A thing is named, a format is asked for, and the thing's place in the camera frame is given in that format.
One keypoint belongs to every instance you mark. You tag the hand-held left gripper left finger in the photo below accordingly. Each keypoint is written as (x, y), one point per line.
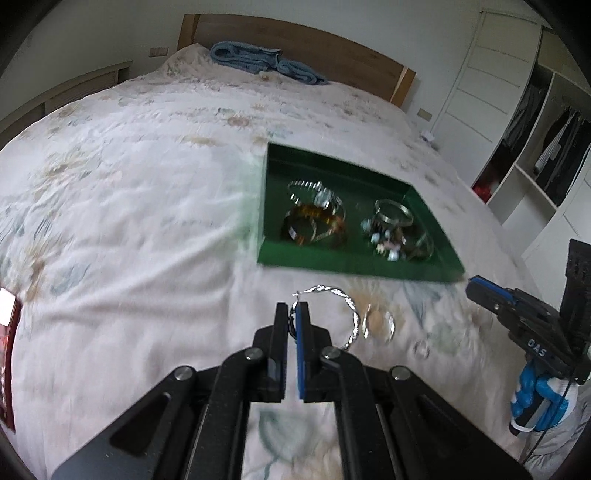
(277, 341)

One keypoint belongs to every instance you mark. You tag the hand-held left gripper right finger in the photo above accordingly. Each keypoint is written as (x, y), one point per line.
(304, 346)

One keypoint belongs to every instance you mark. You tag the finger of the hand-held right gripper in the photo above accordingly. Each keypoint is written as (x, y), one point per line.
(487, 293)
(581, 281)

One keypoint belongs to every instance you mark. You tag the twisted silver hoop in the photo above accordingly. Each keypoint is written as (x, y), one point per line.
(353, 318)

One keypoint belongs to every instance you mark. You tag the dark brown bangle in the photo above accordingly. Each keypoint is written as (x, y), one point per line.
(427, 249)

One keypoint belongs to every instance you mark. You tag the green rectangular tray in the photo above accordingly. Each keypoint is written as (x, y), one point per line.
(360, 263)

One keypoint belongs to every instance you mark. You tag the amber translucent bangle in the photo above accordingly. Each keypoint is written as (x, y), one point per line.
(288, 230)

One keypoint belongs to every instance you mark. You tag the large thin silver bangle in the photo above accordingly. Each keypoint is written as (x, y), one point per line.
(401, 212)

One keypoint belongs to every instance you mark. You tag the silver wristwatch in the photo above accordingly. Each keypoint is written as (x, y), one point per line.
(323, 197)

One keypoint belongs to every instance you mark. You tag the person's right hand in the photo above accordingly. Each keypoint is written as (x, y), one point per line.
(540, 397)

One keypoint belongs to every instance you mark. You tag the smooth silver hoop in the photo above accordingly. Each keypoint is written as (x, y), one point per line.
(391, 328)

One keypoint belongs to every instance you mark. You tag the red bag in wardrobe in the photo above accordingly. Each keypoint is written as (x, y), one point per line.
(481, 191)

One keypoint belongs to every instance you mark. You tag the person's grey clothing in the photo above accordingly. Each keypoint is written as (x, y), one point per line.
(570, 443)

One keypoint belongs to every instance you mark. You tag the hanging dark clothes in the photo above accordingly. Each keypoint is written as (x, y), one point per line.
(565, 152)

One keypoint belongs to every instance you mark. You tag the bedside clutter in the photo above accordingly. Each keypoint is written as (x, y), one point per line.
(429, 136)

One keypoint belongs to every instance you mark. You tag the hanging grey clothes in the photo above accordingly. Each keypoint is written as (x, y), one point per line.
(521, 115)

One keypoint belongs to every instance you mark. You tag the white open wardrobe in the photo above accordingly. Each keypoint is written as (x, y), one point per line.
(485, 69)

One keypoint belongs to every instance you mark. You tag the blue folded towel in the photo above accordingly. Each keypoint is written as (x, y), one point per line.
(258, 60)

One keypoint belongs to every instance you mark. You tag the wooden headboard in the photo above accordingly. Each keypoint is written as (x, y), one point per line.
(323, 41)

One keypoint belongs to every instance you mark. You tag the beige wall socket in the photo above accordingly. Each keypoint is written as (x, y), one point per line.
(425, 114)
(158, 51)

